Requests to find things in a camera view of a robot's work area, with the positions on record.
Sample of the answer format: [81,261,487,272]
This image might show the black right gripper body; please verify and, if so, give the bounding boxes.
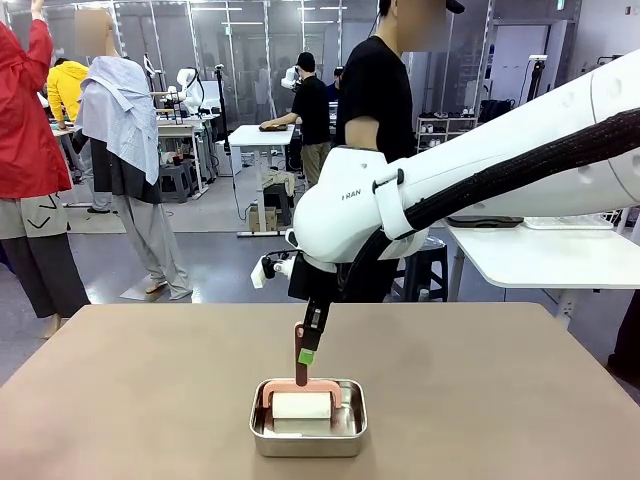
[288,254,347,306]

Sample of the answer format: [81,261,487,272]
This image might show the pink lint roller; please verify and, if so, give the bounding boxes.
[261,321,343,420]

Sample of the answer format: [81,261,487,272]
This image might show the black tray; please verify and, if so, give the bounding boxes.
[446,214,525,230]

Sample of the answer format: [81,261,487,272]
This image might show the cardboard box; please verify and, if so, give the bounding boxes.
[248,205,279,234]

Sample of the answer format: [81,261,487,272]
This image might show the dark stool with beige cloth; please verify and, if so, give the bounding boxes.
[262,168,297,226]

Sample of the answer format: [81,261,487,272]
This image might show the rectangular steel container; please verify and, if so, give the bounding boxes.
[248,378,369,459]

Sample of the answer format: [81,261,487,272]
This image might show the white height-adjustable table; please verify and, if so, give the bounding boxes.
[227,124,296,237]

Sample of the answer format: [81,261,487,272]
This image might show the grey plastic step stool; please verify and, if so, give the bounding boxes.
[158,158,201,204]

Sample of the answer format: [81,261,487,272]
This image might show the person in black cap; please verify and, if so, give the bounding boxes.
[259,52,332,189]

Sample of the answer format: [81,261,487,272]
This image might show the person in black T-shirt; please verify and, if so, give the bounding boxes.
[334,0,466,304]

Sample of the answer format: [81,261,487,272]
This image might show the white background desk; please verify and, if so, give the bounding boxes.
[157,117,210,196]

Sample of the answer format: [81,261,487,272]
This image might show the cream shoe rack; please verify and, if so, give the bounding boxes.
[415,110,479,154]

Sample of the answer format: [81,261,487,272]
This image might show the white work table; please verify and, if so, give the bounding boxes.
[442,214,640,331]

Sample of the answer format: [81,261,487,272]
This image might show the black bags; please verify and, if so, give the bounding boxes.
[479,98,516,124]

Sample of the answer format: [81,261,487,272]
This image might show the mannequin in pale blue shirt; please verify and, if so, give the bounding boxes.
[74,7,194,301]

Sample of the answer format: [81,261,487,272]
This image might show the bystander black trouser leg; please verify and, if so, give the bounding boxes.
[607,299,640,384]

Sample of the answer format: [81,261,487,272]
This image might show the black tripod with light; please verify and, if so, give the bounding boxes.
[519,53,549,101]

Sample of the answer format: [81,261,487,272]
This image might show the person in yellow jacket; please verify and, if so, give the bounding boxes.
[47,58,90,124]

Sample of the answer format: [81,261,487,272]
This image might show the mannequin in red jacket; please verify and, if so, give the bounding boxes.
[0,0,91,341]

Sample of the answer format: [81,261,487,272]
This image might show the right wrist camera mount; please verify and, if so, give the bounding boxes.
[251,248,301,290]

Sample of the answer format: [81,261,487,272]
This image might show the black braided cable sleeve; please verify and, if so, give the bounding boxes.
[344,107,640,301]

